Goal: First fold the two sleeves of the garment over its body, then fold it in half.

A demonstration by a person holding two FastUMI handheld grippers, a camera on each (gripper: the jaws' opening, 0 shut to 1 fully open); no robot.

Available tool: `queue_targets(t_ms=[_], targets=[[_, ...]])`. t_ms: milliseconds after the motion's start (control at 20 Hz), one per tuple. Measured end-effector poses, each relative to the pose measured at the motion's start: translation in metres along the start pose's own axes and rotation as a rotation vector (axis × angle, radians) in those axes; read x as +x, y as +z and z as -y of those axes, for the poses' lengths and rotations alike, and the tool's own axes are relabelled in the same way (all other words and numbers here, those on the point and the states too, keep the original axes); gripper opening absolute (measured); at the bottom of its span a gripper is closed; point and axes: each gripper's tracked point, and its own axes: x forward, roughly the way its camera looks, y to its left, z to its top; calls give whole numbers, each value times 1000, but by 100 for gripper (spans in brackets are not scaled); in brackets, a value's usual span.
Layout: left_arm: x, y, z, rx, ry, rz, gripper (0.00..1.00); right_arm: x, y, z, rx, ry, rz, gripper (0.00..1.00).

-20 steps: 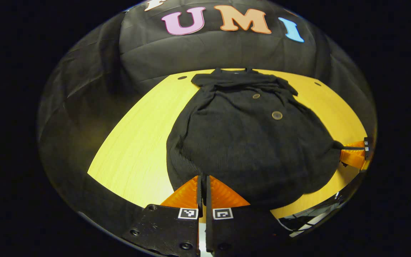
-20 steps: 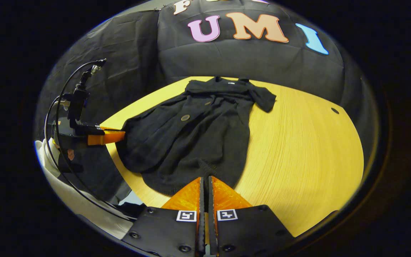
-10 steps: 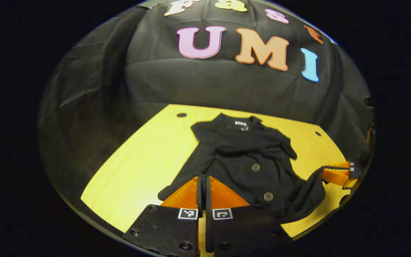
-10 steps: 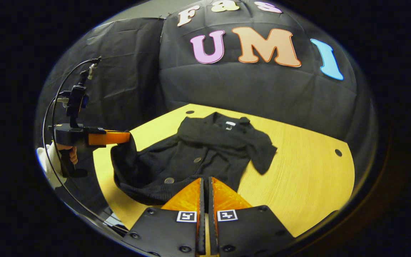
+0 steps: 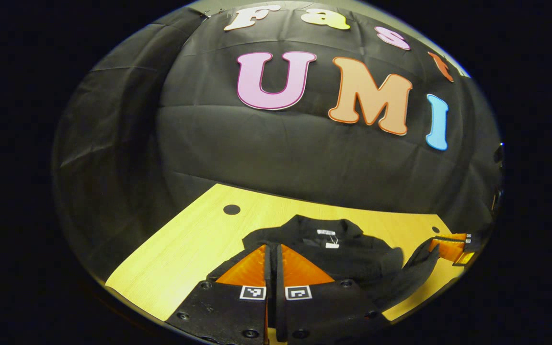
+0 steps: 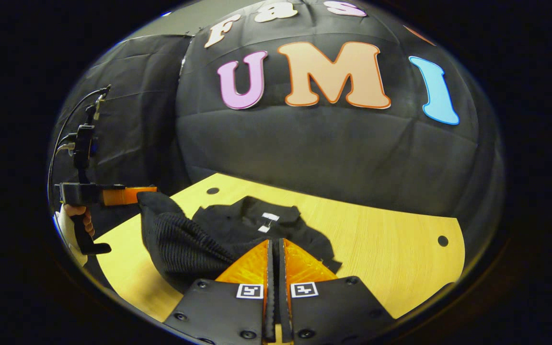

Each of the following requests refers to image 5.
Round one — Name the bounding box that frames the black backdrop cloth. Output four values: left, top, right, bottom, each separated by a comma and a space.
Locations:
51, 2, 504, 283

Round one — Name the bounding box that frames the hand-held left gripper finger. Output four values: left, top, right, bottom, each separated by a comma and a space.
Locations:
166, 243, 272, 345
275, 243, 391, 345

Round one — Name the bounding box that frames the black button-up shirt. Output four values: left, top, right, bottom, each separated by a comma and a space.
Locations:
207, 215, 442, 312

